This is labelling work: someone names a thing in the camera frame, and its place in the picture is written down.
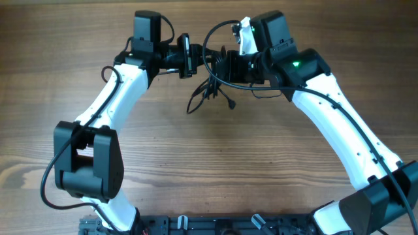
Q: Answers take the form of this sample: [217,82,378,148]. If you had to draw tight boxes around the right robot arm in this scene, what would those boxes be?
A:
[210,10,417,234]

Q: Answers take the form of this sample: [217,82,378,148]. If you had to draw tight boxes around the black USB cable one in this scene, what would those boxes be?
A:
[185,48,226,115]

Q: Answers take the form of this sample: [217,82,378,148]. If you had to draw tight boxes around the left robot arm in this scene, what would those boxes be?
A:
[45,10,226,234]

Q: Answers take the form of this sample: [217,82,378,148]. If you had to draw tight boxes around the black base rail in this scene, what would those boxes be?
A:
[78,213,314,235]

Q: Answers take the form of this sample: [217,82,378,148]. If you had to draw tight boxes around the black USB cable two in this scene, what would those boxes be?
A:
[208,74,237,110]

